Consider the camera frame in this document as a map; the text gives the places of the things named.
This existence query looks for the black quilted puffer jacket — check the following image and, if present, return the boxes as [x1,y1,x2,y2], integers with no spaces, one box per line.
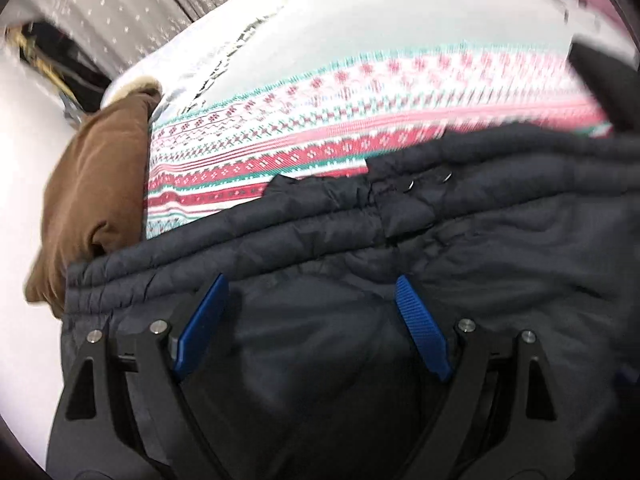
[58,39,640,480]

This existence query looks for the patterned red green bedspread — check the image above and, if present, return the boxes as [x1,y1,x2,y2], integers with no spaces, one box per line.
[143,44,611,238]

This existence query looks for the brown folded coat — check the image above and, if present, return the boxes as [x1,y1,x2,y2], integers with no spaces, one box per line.
[24,76,162,318]

